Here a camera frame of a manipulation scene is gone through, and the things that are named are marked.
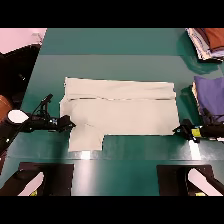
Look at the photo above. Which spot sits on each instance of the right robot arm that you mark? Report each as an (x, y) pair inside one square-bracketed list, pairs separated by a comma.
[(206, 180)]

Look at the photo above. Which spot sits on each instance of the white T-shirt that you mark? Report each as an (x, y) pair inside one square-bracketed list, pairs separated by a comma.
[(123, 113)]

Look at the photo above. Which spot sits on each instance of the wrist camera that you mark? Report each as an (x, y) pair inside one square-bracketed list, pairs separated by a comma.
[(208, 116), (44, 105)]

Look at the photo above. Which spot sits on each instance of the purple garment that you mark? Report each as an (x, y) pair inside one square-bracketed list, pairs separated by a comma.
[(210, 95)]

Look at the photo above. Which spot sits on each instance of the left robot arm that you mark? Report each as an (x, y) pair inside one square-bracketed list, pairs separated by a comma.
[(20, 125)]

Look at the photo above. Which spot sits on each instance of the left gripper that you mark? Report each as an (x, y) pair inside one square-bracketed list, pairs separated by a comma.
[(64, 123)]

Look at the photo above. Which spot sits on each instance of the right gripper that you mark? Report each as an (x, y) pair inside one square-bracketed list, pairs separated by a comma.
[(186, 130)]

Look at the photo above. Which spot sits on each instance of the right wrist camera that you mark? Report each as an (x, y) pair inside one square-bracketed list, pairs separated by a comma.
[(208, 116)]

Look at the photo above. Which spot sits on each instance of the orange-brown garment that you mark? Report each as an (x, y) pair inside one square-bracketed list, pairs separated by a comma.
[(215, 36)]

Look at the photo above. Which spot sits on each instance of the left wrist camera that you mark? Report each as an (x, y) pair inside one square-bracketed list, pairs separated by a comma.
[(44, 105)]

